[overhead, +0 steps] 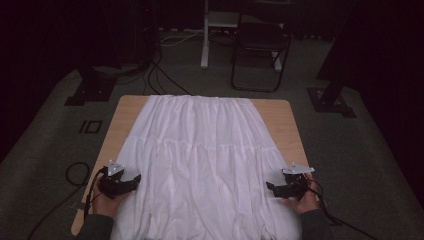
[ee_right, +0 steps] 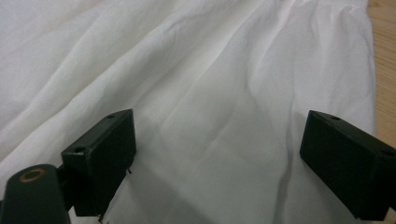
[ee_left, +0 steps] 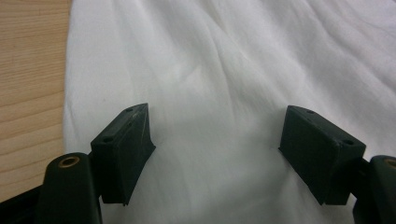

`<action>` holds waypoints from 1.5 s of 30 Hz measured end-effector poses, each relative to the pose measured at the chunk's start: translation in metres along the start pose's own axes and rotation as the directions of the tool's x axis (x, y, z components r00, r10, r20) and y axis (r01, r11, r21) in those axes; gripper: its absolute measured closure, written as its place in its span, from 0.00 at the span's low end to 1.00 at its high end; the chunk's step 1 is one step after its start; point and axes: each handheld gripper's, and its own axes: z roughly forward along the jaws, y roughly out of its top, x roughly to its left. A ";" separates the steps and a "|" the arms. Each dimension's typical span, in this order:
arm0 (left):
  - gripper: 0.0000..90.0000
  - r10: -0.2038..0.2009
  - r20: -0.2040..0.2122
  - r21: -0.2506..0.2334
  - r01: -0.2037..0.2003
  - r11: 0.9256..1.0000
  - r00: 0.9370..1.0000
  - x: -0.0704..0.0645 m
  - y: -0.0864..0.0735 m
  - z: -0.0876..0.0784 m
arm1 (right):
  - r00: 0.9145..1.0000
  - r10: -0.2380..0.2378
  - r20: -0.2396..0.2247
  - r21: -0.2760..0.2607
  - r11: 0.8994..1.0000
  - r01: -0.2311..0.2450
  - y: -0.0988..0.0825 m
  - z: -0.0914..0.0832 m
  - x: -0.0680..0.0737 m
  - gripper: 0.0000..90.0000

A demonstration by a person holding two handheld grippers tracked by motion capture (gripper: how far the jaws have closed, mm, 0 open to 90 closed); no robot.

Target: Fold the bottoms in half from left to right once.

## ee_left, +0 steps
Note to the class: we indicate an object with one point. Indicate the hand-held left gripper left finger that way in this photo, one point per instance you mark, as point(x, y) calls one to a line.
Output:
point(124, 149)

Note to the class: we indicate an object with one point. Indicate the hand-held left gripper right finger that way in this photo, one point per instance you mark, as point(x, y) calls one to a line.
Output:
point(320, 155)

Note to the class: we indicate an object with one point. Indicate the white garment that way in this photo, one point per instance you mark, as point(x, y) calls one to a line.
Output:
point(218, 62)

